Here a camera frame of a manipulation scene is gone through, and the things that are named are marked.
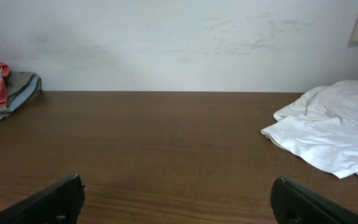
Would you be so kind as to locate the white shirt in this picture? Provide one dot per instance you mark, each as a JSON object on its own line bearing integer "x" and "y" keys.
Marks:
{"x": 321, "y": 127}

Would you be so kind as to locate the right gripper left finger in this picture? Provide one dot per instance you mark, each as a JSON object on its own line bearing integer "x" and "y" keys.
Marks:
{"x": 60, "y": 203}

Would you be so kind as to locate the folded olive green garment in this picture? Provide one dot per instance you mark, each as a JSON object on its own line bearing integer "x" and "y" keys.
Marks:
{"x": 15, "y": 84}

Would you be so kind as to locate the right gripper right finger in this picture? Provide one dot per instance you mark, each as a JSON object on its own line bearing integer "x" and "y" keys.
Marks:
{"x": 293, "y": 203}

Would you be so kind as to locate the folded light blue garment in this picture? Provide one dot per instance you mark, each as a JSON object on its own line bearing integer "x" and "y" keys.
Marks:
{"x": 30, "y": 89}

